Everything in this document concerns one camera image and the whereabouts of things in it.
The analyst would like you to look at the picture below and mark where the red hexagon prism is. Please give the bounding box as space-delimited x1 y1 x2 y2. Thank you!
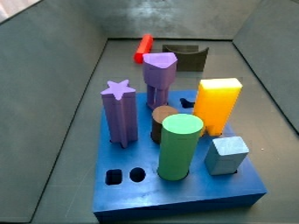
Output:
133 34 153 64

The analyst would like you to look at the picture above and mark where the brown cylinder peg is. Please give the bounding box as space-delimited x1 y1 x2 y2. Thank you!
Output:
151 106 177 144

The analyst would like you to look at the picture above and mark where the purple star peg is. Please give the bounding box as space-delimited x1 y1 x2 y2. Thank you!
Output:
100 80 137 148

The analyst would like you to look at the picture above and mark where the green cylinder peg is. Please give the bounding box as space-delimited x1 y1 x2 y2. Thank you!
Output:
157 114 203 181

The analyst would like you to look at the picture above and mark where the purple pentagon peg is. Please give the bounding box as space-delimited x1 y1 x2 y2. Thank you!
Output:
143 52 177 109

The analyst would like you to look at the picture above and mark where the yellow rectangular block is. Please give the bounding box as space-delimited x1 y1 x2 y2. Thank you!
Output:
192 78 243 136

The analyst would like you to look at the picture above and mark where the black curved cradle stand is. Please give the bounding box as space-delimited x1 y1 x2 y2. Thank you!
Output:
163 45 209 72

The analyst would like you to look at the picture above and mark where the light blue square block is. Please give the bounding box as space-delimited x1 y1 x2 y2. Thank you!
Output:
204 136 248 175

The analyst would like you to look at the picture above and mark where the blue shape sorter base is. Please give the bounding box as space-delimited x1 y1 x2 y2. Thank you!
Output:
92 93 267 222

